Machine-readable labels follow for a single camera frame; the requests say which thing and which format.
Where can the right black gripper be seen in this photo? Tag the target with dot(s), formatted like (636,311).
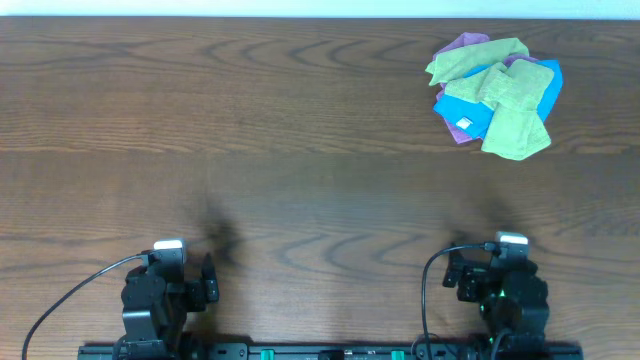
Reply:
(465,278)

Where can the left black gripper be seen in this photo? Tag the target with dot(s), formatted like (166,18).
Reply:
(195,288)

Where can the bright green microfiber cloth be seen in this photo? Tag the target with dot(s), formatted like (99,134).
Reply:
(515,130)

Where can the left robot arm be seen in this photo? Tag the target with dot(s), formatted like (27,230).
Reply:
(156,301)

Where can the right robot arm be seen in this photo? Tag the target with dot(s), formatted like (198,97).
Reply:
(512,301)

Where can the purple microfiber cloth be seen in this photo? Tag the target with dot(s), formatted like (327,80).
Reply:
(468,38)

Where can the blue microfiber cloth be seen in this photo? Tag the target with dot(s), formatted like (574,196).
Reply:
(470,121)

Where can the olive green microfiber cloth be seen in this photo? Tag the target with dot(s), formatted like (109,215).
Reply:
(453,64)

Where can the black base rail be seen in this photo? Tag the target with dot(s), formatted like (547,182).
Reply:
(242,351)

